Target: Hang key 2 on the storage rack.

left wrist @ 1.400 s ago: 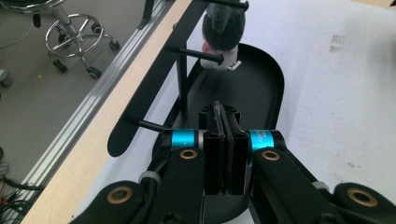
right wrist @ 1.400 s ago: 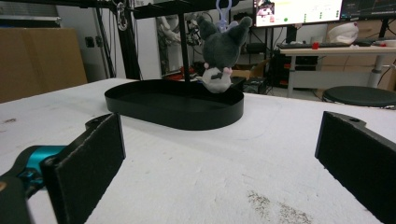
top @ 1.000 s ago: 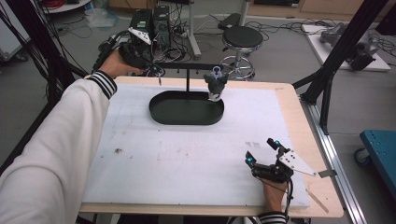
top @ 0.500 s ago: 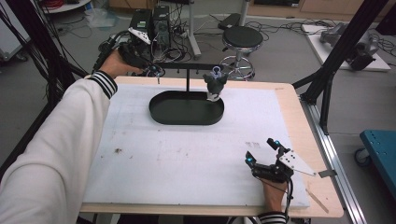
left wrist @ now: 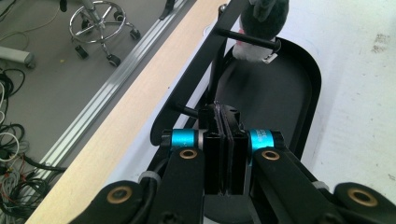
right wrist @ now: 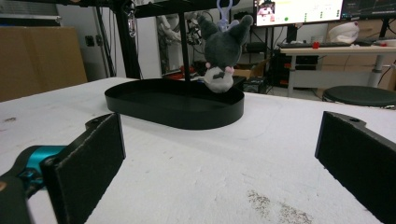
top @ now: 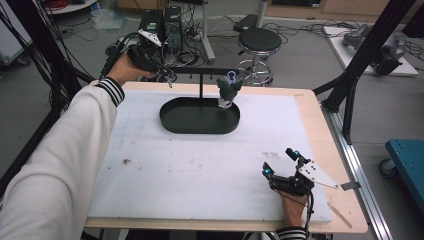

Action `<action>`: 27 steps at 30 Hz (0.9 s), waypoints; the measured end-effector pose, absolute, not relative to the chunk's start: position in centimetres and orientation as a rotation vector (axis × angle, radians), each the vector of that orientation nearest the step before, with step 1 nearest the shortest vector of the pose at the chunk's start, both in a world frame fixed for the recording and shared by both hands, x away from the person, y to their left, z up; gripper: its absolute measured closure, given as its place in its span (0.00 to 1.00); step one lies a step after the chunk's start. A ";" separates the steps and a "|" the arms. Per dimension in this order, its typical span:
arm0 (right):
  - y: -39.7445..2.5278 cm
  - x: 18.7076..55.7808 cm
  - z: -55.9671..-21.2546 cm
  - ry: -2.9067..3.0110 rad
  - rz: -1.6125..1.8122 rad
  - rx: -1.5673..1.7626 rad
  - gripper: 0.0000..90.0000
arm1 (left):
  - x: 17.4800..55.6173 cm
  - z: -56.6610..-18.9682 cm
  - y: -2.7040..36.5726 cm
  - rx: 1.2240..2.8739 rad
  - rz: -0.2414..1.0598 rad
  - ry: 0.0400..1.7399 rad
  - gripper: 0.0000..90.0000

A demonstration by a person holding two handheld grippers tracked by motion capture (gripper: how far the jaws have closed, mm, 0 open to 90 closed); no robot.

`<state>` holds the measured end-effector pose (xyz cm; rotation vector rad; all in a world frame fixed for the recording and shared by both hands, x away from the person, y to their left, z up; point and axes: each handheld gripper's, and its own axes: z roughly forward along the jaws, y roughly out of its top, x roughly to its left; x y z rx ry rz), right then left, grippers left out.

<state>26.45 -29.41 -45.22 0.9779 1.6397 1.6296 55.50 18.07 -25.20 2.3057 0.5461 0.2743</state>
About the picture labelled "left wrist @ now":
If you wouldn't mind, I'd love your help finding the grey metal stand leg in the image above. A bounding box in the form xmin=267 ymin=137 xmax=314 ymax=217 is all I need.
xmin=0 ymin=46 xmax=36 ymax=70

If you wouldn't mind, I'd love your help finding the white foam board mat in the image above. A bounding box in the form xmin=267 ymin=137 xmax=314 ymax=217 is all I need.
xmin=104 ymin=0 xmax=396 ymax=206

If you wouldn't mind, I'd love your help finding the tangle of floor cables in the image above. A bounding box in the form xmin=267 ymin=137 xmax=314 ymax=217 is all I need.
xmin=0 ymin=67 xmax=68 ymax=220

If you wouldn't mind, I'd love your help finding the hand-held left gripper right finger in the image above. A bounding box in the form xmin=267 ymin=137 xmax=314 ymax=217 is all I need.
xmin=221 ymin=104 xmax=285 ymax=196

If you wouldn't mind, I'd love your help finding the aluminium frame rail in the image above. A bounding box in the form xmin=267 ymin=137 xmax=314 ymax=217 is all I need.
xmin=38 ymin=0 xmax=191 ymax=171

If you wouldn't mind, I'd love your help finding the black and pink plush toy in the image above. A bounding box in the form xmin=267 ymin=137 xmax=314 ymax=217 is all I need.
xmin=232 ymin=0 xmax=290 ymax=65

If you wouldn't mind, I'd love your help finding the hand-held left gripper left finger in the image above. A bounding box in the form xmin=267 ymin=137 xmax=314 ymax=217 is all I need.
xmin=160 ymin=104 xmax=226 ymax=196

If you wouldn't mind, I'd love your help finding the black metal frame post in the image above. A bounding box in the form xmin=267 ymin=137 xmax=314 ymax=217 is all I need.
xmin=158 ymin=0 xmax=177 ymax=21

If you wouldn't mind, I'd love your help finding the black round stool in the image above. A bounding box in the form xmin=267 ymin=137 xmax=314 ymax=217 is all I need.
xmin=59 ymin=0 xmax=142 ymax=68

